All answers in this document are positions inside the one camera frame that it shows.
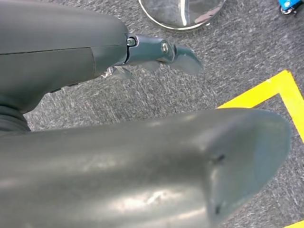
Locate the chrome stanchion post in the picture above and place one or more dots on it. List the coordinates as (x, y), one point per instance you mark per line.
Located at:
(166, 12)

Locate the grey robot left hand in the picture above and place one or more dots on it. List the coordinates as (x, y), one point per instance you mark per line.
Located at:
(59, 31)

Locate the blue metal shelf rack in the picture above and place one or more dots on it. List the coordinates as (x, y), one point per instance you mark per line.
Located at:
(287, 4)

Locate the yellow floor tape square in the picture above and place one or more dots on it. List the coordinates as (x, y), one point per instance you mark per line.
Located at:
(280, 85)

